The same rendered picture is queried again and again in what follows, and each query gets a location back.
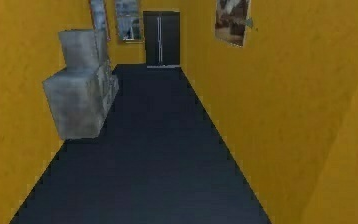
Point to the grey stepped cabinet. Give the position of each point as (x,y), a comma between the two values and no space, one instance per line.
(77,100)

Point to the black double-door fridge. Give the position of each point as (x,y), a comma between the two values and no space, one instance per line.
(168,40)

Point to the blue grey framed picture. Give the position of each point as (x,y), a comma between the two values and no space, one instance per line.
(128,20)

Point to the brown white framed picture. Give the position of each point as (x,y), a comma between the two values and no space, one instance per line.
(232,20)

